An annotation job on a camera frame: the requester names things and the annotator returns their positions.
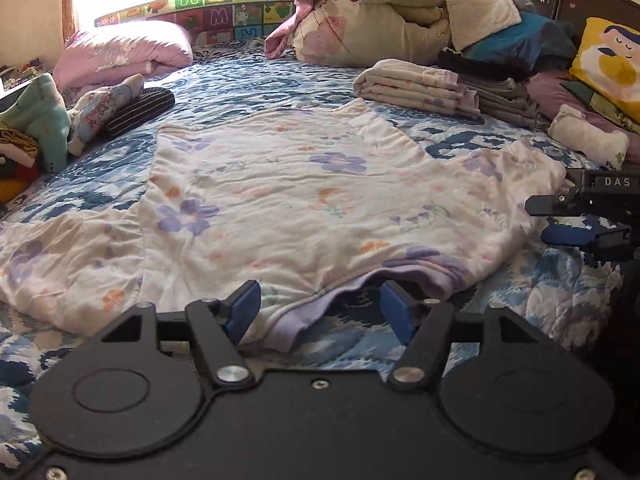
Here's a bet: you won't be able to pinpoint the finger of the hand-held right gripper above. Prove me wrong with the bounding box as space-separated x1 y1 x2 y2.
541 216 632 251
525 190 590 218

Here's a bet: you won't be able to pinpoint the red dotted garment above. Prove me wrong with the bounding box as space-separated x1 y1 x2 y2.
0 160 38 182

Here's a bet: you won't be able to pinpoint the white purple-flowered shirt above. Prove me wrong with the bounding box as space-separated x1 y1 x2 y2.
0 97 568 353

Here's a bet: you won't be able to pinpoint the purple pillow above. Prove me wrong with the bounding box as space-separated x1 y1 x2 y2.
525 71 640 166

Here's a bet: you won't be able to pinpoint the yellow folded garment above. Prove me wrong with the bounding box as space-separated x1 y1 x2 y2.
0 177 31 206

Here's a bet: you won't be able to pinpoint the pink blue printed garment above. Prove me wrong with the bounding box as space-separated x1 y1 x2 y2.
67 74 146 157

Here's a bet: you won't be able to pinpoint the cluttered bedside table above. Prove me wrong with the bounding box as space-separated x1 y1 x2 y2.
0 62 53 95

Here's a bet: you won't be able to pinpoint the green patterned cloth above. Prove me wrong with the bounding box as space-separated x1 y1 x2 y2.
560 80 640 136

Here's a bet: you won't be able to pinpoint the dark wooden headboard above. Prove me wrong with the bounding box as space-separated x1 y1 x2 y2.
492 0 640 56

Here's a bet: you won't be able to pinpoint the colourful alphabet foam mat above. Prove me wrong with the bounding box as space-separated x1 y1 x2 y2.
94 0 296 46

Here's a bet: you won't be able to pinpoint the pink floral pillow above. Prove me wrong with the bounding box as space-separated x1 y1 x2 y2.
52 22 195 92

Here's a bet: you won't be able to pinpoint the blue patterned quilted bedspread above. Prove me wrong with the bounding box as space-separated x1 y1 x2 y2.
0 42 626 466

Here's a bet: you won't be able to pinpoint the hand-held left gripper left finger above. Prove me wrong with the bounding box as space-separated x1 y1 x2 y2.
101 280 262 388

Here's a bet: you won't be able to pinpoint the teal garment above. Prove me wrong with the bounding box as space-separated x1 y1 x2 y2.
0 72 72 173

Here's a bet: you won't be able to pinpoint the yellow cartoon pillow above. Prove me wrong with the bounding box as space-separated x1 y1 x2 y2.
570 16 640 123

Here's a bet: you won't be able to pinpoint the clutter of small desk things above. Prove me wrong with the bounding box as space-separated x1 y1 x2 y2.
0 57 43 81

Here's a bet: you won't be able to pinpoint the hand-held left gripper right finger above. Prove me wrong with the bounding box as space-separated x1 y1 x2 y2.
378 280 541 391

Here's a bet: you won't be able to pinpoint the cream pink bundled quilt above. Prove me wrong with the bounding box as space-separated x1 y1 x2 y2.
264 0 523 68

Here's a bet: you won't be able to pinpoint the blue blanket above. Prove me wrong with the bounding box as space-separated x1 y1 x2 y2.
462 11 578 68

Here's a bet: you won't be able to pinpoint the folded grey clothes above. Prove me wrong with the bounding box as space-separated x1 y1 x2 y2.
457 75 543 131

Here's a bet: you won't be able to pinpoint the black striped garment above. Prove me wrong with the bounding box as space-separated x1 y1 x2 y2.
100 86 176 138

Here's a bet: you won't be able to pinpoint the rolled white garment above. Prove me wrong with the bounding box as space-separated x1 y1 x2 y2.
547 104 631 171

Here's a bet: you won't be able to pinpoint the folded white lilac garment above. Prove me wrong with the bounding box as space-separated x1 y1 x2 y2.
352 58 482 120

